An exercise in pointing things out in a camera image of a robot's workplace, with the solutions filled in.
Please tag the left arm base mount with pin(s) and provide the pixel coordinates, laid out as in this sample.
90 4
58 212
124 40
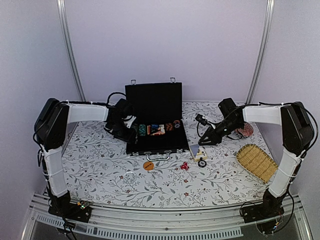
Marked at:
69 211

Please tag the green chip stack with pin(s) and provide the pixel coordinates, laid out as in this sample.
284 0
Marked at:
142 130

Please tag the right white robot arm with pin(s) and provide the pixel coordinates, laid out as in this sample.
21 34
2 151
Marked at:
298 129

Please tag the black poker case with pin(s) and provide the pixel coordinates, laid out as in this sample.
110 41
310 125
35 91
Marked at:
157 103

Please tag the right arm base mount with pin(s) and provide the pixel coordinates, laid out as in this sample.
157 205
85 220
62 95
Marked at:
252 212

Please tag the aluminium frame post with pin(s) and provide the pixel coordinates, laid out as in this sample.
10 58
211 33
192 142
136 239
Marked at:
268 18
62 13

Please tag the red patterned bowl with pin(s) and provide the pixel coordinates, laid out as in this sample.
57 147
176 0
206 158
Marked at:
246 131

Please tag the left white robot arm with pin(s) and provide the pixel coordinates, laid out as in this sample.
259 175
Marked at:
51 126

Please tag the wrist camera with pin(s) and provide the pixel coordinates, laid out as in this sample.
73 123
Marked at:
129 121
205 120

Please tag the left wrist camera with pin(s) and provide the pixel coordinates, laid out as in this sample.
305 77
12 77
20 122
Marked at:
129 121

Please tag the orange chip stack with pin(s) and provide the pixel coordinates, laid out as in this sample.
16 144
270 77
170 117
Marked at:
169 127

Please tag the left aluminium frame post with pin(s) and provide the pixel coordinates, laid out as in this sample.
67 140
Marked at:
62 13

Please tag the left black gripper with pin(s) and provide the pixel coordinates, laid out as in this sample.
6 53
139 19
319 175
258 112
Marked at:
128 138

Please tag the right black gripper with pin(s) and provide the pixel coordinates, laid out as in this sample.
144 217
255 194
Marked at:
213 137

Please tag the card deck in case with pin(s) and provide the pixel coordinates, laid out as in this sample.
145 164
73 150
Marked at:
156 129

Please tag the woven bamboo tray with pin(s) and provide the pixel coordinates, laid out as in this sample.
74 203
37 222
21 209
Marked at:
257 162

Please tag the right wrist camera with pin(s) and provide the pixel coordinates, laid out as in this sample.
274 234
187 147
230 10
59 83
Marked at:
205 120

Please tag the orange dealer button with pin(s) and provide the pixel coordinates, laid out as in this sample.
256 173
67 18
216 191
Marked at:
148 165

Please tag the red dice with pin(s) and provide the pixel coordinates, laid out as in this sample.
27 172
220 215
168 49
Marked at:
184 166

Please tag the right aluminium frame post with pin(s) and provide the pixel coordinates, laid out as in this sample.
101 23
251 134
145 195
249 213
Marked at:
268 18

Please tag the blue playing card box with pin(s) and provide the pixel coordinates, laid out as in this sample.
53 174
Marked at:
198 152

